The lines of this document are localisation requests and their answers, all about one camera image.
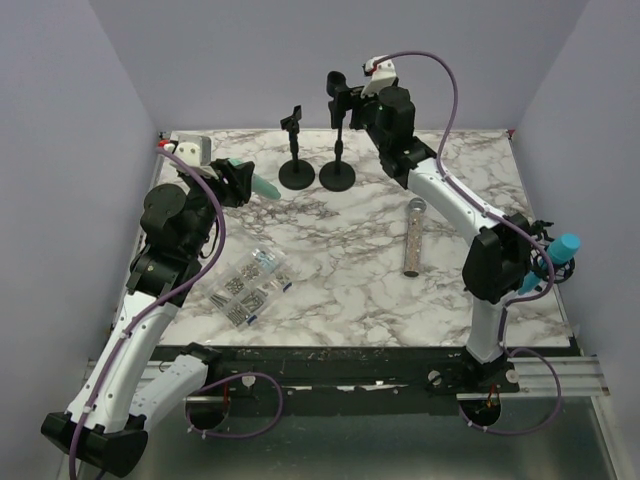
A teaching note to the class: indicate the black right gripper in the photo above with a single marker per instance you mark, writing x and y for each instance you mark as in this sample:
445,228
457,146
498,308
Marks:
343,100

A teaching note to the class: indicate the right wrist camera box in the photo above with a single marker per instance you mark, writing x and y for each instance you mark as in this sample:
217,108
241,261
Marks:
381,73

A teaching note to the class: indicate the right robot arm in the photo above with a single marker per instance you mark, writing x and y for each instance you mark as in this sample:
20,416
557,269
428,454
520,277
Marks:
498,256

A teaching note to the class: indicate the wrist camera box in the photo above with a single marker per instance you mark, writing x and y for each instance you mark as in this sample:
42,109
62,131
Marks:
381,73
194,150

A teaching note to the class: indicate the black round-base stand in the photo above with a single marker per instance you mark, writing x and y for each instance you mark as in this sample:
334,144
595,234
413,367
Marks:
295,174
337,176

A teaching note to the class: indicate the black tripod shock-mount stand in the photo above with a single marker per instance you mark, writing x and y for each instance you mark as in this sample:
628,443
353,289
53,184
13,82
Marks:
545,250

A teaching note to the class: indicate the glitter rhinestone microphone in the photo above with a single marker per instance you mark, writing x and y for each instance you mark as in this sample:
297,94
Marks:
414,235

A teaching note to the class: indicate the blue microphone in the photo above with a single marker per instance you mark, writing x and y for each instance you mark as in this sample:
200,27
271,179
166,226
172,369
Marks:
552,260

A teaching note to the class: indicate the mint green microphone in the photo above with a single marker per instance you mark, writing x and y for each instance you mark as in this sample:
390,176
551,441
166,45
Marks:
264,189

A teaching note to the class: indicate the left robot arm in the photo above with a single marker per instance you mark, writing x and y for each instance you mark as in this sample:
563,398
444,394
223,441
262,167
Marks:
108,423

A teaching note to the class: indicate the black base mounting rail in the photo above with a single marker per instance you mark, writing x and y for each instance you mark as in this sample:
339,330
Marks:
347,381

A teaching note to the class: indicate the clear plastic screw box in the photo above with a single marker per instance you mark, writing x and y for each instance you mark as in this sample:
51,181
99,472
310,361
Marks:
251,285

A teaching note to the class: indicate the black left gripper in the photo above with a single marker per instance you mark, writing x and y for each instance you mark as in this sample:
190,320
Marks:
238,187

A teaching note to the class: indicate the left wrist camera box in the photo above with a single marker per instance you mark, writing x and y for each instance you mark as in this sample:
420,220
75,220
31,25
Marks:
194,150

